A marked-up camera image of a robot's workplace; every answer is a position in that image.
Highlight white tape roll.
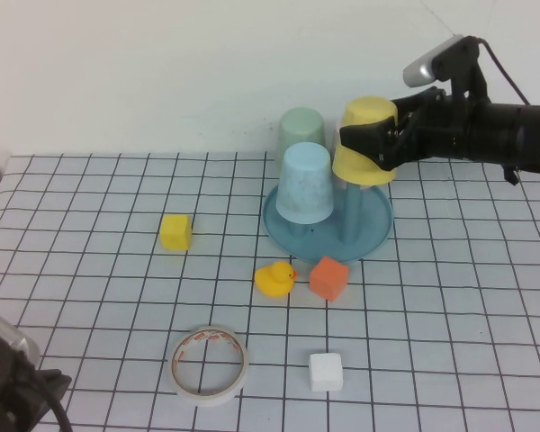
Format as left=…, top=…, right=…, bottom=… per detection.
left=167, top=324, right=251, bottom=409

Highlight blue cup stand with pegs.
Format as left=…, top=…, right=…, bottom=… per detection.
left=261, top=179, right=393, bottom=265

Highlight white foam cube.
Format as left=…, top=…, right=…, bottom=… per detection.
left=308, top=352, right=345, bottom=392

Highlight light blue plastic cup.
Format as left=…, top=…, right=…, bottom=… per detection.
left=275, top=142, right=335, bottom=224

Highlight yellow rubber duck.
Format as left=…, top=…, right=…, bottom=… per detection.
left=254, top=260, right=298, bottom=298

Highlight yellow foam cube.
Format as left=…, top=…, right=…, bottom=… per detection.
left=159, top=214, right=194, bottom=251

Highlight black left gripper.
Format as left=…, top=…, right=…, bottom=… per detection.
left=0, top=357, right=73, bottom=432

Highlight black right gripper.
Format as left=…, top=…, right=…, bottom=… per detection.
left=339, top=90, right=478, bottom=172

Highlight white grid-patterned table mat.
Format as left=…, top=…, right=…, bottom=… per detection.
left=0, top=146, right=540, bottom=432

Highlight orange foam cube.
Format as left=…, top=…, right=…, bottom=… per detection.
left=309, top=256, right=350, bottom=302

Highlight yellow plastic cup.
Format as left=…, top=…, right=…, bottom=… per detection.
left=331, top=94, right=398, bottom=185

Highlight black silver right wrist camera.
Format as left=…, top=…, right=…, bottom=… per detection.
left=402, top=34, right=491, bottom=107

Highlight black right camera cable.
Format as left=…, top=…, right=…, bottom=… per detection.
left=475, top=38, right=531, bottom=108

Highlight green plastic cup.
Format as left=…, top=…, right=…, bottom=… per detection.
left=276, top=107, right=325, bottom=172

